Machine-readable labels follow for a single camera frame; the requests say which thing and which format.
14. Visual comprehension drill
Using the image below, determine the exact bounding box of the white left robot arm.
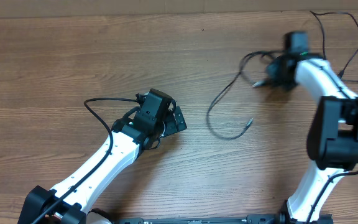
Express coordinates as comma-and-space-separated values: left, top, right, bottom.
18, 106, 186, 223

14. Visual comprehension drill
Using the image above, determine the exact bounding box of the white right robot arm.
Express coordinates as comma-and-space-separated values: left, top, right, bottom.
267, 52, 358, 223

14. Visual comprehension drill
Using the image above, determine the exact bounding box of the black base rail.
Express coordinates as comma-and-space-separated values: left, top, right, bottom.
113, 213, 334, 224

